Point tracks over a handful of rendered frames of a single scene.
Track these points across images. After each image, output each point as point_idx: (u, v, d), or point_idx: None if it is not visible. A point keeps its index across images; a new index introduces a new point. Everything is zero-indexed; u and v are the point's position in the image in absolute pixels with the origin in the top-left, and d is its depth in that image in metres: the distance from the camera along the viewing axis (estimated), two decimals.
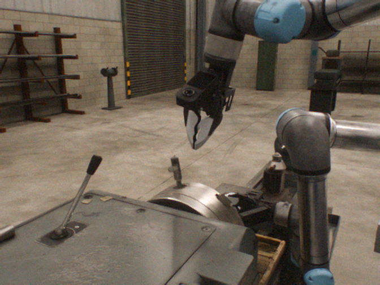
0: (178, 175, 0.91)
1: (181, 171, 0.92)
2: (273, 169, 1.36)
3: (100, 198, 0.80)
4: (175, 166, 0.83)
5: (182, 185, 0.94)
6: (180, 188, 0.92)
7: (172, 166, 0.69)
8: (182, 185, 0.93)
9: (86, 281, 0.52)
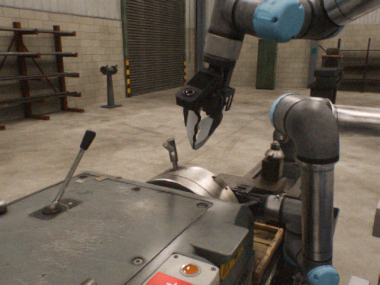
0: (175, 157, 0.91)
1: (177, 154, 0.91)
2: (271, 158, 1.35)
3: (95, 178, 0.79)
4: None
5: (178, 168, 0.93)
6: (176, 171, 0.91)
7: (167, 142, 0.68)
8: (178, 167, 0.92)
9: (78, 251, 0.51)
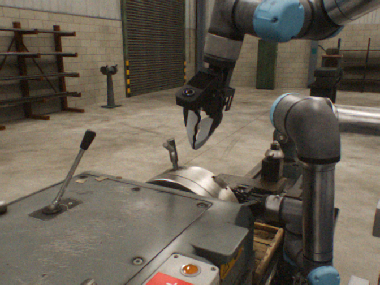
0: (175, 157, 0.91)
1: (177, 154, 0.91)
2: (271, 158, 1.35)
3: (95, 178, 0.79)
4: None
5: (178, 168, 0.93)
6: (176, 171, 0.91)
7: (167, 142, 0.68)
8: (178, 167, 0.92)
9: (78, 251, 0.51)
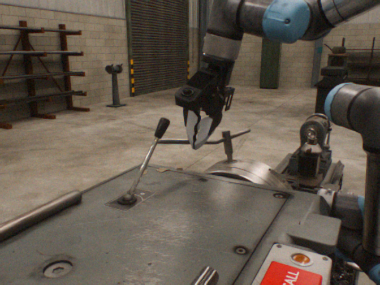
0: (227, 150, 0.88)
1: (231, 146, 0.89)
2: (310, 152, 1.33)
3: (157, 169, 0.77)
4: None
5: (235, 161, 0.90)
6: (227, 163, 0.89)
7: None
8: (232, 160, 0.90)
9: (174, 241, 0.49)
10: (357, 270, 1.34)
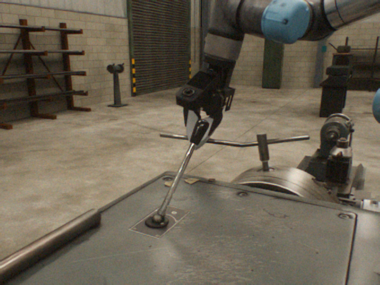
0: (259, 155, 0.77)
1: (263, 153, 0.76)
2: (341, 156, 1.21)
3: (185, 180, 0.65)
4: (221, 140, 0.78)
5: (271, 171, 0.77)
6: (260, 171, 0.78)
7: (163, 133, 0.80)
8: (266, 169, 0.77)
9: (230, 284, 0.37)
10: None
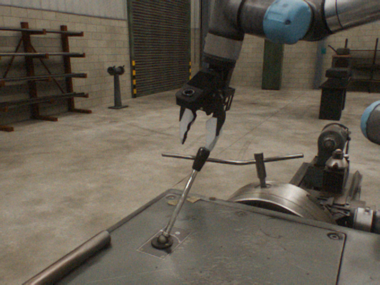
0: (257, 173, 0.82)
1: (260, 171, 0.81)
2: (337, 168, 1.26)
3: (188, 199, 0.69)
4: (220, 159, 0.82)
5: (268, 187, 0.81)
6: (258, 187, 0.83)
7: (164, 152, 0.84)
8: (264, 185, 0.82)
9: None
10: None
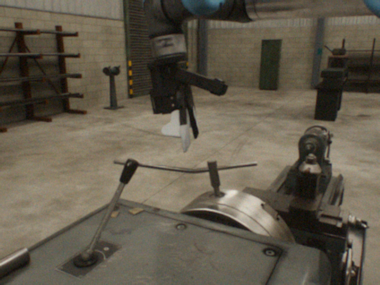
0: (210, 181, 0.79)
1: (214, 179, 0.78)
2: (309, 173, 1.23)
3: (130, 210, 0.66)
4: (173, 167, 0.79)
5: (222, 196, 0.78)
6: (212, 196, 0.80)
7: (116, 160, 0.81)
8: (217, 194, 0.79)
9: None
10: None
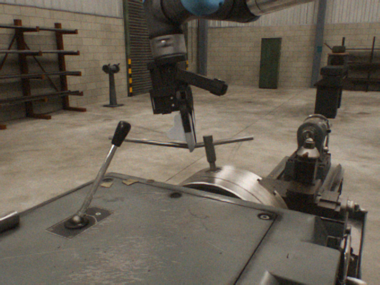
0: (206, 156, 0.78)
1: (210, 154, 0.77)
2: (307, 157, 1.22)
3: (124, 181, 0.65)
4: (169, 142, 0.78)
5: (218, 171, 0.77)
6: (208, 172, 0.79)
7: (111, 135, 0.80)
8: (214, 169, 0.78)
9: (121, 284, 0.37)
10: None
